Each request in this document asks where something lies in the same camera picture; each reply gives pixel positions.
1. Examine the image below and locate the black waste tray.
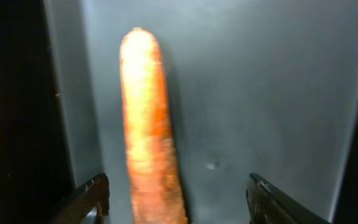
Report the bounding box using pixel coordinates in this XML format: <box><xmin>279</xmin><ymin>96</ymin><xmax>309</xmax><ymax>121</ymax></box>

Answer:
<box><xmin>0</xmin><ymin>0</ymin><xmax>358</xmax><ymax>223</ymax></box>

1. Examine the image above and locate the orange carrot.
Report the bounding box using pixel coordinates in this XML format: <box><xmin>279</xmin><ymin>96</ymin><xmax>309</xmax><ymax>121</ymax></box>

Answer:
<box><xmin>119</xmin><ymin>27</ymin><xmax>188</xmax><ymax>224</ymax></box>

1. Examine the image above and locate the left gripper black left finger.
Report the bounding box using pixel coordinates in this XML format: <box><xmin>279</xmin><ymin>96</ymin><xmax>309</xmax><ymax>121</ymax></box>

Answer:
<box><xmin>48</xmin><ymin>173</ymin><xmax>109</xmax><ymax>224</ymax></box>

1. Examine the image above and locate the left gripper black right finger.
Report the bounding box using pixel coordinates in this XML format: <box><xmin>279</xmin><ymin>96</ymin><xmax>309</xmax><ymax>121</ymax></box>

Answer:
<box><xmin>246</xmin><ymin>173</ymin><xmax>330</xmax><ymax>224</ymax></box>

